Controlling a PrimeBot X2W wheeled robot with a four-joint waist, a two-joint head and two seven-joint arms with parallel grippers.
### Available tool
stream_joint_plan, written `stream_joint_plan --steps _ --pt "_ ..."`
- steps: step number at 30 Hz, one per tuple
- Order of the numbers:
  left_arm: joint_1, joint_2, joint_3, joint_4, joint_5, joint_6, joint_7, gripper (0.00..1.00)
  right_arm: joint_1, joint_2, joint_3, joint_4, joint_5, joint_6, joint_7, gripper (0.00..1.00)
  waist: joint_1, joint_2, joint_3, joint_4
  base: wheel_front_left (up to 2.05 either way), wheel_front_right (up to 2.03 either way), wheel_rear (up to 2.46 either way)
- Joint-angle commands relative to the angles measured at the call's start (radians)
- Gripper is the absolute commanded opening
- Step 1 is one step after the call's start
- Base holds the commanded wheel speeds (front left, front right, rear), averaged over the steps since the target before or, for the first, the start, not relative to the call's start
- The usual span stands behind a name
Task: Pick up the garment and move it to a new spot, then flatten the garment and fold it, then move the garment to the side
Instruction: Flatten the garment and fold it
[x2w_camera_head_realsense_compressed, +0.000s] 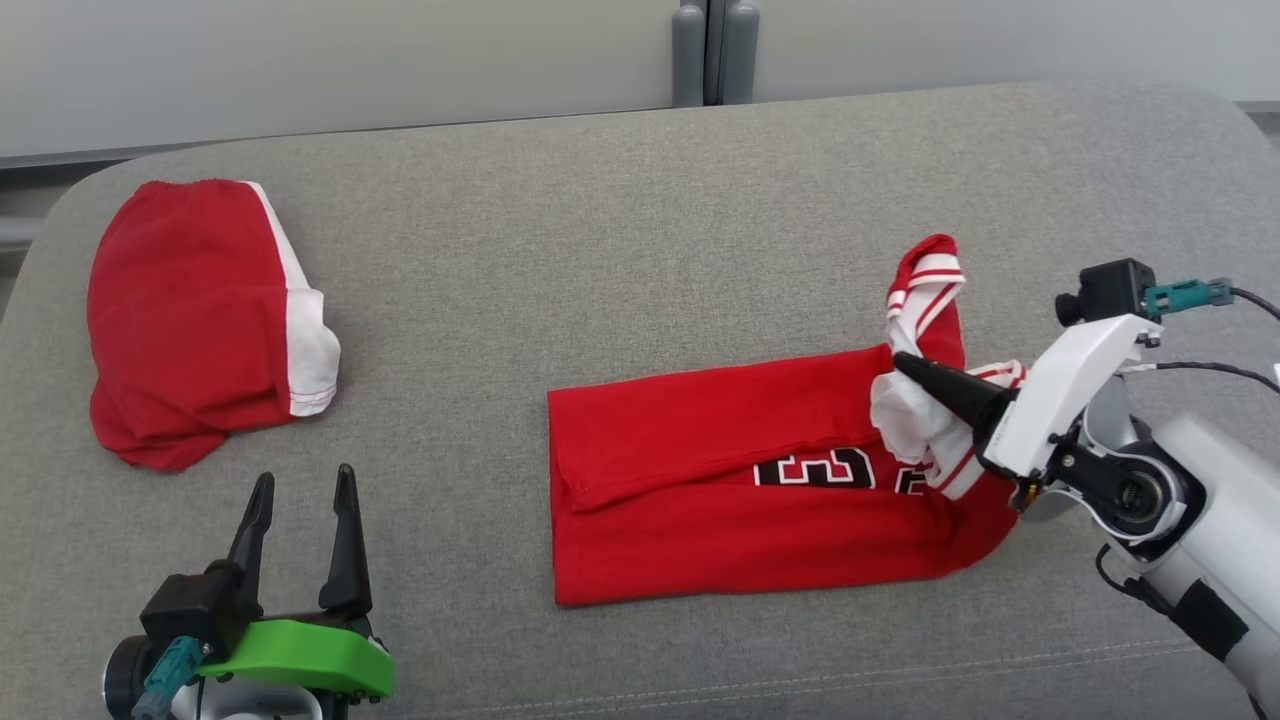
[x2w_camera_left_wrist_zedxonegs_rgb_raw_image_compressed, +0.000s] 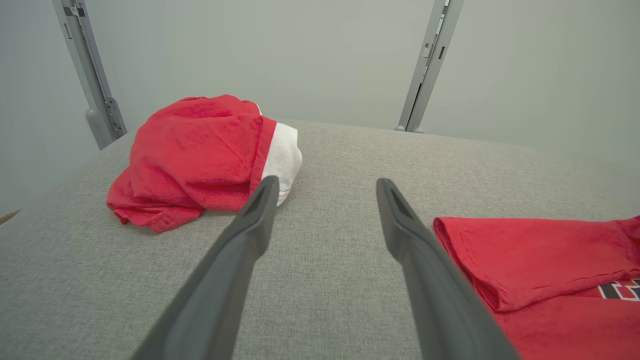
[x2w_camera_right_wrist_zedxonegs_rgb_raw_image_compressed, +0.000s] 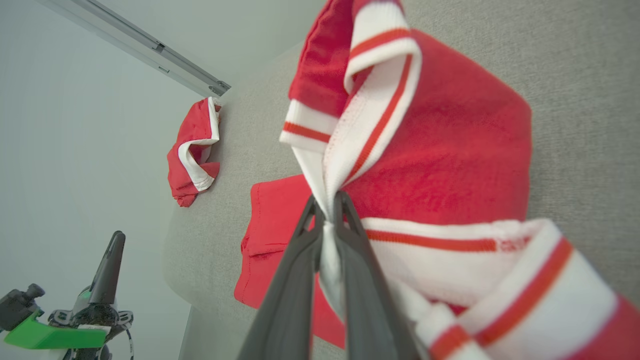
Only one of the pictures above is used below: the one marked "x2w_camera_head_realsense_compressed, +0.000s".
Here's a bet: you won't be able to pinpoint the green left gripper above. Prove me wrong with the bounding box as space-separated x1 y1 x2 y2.
200 463 394 701

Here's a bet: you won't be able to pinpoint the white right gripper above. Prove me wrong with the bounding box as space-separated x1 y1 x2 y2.
892 313 1166 481

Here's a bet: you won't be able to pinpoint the red shorts with white stripe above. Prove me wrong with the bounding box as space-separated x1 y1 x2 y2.
87 178 341 473

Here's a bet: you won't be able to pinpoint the red jersey with white sleeves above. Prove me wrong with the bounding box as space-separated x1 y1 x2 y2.
547 233 1031 608

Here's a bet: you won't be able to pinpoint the thin black twisted cable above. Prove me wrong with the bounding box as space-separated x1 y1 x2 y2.
1120 360 1280 396

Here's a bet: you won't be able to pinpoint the grey partition post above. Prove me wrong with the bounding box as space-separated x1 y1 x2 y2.
672 0 708 108
720 0 761 106

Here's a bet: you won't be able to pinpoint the grey partition base rail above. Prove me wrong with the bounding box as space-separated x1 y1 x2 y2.
0 100 681 169

